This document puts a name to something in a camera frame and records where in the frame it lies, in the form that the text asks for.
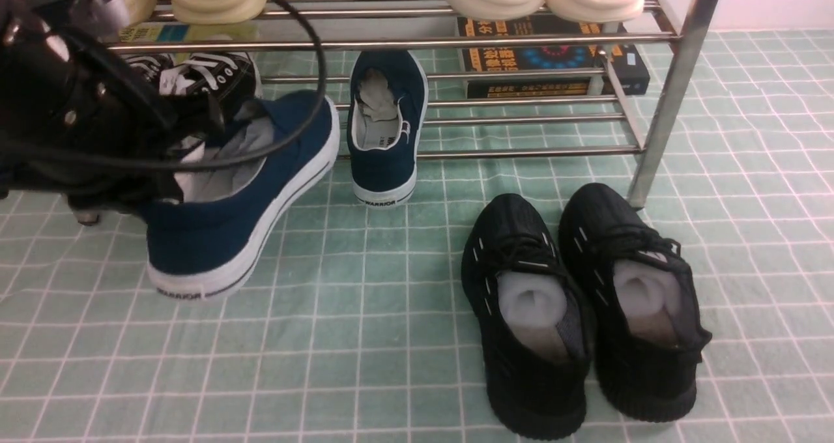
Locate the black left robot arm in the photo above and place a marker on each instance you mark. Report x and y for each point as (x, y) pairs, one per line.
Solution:
(78, 121)

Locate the stainless steel shoe rack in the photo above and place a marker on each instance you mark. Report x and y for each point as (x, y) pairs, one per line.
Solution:
(316, 64)

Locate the green checkered floor cloth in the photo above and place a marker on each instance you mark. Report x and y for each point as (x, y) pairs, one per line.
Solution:
(354, 328)

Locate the right black knit sneaker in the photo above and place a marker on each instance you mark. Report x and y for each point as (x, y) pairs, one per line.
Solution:
(649, 339)

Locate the navy slip-on shoe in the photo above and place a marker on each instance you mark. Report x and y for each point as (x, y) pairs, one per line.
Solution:
(207, 246)
(389, 100)

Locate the black knit sneaker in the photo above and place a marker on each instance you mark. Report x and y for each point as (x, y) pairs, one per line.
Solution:
(534, 327)
(649, 339)

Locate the left black knit sneaker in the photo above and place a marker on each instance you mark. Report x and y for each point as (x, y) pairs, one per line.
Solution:
(534, 327)

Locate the right black canvas sneaker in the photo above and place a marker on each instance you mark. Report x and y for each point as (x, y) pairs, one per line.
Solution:
(233, 78)

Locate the left black canvas sneaker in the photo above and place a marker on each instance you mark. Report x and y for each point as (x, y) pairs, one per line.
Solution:
(151, 66)

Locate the yellow and blue book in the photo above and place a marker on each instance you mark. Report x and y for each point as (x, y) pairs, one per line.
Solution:
(177, 32)

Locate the black book with orange text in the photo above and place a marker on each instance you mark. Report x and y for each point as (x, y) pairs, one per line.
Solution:
(629, 66)

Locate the black canvas sneaker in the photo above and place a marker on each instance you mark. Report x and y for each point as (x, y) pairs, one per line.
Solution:
(151, 66)
(233, 78)

